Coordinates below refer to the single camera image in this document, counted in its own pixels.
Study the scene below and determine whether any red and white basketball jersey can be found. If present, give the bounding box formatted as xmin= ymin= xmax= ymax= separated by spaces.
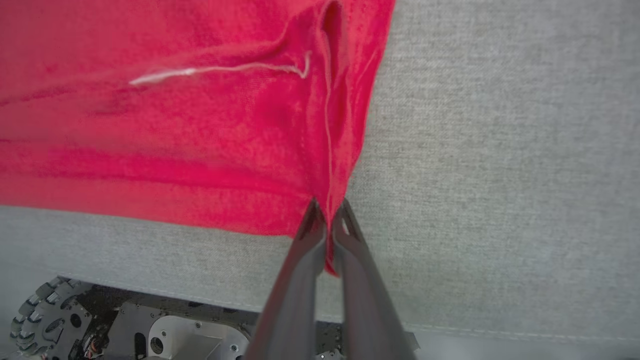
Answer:
xmin=0 ymin=0 xmax=397 ymax=277

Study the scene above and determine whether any grey fabric work surface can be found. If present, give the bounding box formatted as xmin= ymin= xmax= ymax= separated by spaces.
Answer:
xmin=0 ymin=0 xmax=640 ymax=347

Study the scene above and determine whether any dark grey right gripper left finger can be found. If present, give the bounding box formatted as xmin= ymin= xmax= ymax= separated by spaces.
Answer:
xmin=243 ymin=198 xmax=327 ymax=360

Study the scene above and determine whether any grey mecanum wheel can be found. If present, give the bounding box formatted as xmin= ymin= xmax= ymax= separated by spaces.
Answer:
xmin=10 ymin=277 xmax=94 ymax=359

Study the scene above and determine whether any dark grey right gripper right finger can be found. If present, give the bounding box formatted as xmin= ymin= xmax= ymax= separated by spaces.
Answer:
xmin=332 ymin=198 xmax=417 ymax=360

